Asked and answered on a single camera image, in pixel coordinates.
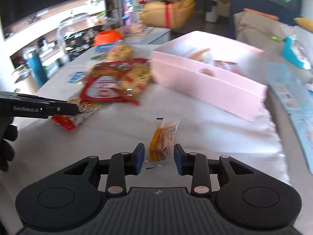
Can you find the orange clear snack packet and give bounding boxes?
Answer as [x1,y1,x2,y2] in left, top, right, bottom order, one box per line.
[145,117,180,169]

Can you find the red roast duck pouch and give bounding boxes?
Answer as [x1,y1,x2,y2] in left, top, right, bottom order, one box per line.
[80,58,151,105]

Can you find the clear sausage bread pack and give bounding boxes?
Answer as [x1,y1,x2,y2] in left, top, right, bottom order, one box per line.
[188,48,212,63]

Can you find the yellow small bread pack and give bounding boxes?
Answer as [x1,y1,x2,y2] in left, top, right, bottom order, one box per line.
[106,43,134,61]

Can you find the blue green-bean snack bag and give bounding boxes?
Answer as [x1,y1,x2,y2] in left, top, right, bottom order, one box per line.
[90,43,118,61]

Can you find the red snack packet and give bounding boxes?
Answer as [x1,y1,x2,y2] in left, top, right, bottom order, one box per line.
[213,60,241,75]

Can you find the black gloved hand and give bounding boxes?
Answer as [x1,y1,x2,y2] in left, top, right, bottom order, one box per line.
[0,117,18,172]

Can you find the teal water bottle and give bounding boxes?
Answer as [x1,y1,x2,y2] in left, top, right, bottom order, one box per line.
[27,50,48,88]

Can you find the black gift bag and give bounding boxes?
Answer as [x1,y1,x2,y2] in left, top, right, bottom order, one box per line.
[63,28,99,61]

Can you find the glass jar with lid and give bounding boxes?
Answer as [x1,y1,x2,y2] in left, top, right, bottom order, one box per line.
[57,13,92,59]

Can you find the pink cardboard box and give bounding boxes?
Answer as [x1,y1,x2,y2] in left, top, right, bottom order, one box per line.
[150,31,267,121]

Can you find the orange pumpkin bucket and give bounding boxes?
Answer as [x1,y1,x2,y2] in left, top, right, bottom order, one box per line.
[93,30,122,46]

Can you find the light blue puzzle mat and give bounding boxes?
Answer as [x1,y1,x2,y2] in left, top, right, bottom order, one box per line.
[267,63,312,173]

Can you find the pink plush toy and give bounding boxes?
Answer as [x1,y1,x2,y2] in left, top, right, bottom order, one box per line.
[121,23,144,35]

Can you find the grey covered sofa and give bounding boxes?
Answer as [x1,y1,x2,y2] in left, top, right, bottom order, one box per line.
[233,11,312,61]

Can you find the yellow armchair with ribbon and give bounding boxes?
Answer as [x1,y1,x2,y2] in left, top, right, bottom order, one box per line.
[139,0,196,30]

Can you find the yellow pillow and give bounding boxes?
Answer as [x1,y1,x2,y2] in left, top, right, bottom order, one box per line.
[294,18,313,33]

